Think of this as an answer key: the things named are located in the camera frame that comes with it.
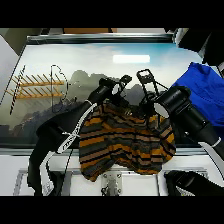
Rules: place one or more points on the yellow brown striped sweater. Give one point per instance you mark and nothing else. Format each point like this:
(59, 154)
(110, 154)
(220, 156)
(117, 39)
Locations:
(123, 143)

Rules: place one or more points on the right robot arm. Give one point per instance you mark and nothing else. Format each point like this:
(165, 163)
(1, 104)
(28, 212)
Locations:
(188, 115)

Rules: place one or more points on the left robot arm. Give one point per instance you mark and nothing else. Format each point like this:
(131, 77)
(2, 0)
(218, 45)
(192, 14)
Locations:
(66, 124)

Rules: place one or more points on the blue garment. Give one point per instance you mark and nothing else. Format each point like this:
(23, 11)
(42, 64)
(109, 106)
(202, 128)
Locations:
(206, 93)

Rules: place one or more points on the black garment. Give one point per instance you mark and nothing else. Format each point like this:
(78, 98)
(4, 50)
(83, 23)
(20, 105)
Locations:
(200, 41)

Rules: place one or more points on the silver frame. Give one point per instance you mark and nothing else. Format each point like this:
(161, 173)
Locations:
(113, 183)

